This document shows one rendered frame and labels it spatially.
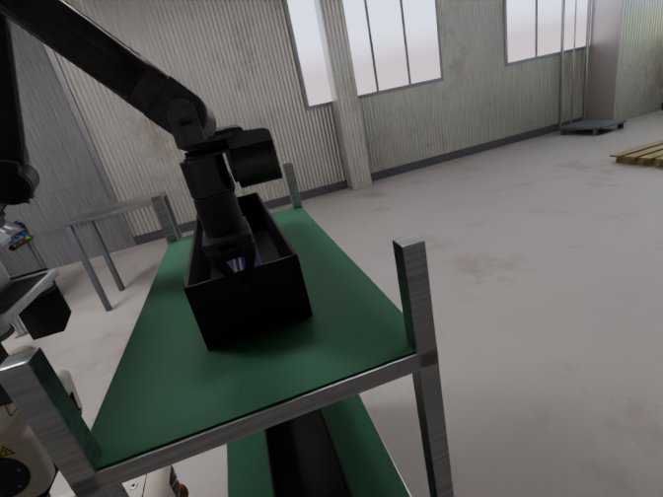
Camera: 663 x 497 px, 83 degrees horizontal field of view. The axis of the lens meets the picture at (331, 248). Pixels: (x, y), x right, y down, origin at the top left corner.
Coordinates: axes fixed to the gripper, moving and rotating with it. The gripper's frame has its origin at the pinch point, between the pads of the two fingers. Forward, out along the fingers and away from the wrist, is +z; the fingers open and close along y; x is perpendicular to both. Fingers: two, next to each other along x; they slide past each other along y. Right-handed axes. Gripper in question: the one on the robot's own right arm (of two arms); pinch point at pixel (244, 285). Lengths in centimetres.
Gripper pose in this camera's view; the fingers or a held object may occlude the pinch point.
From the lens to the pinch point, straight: 58.2
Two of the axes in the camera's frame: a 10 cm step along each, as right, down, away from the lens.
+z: 2.1, 9.1, 3.6
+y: -2.9, -3.0, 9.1
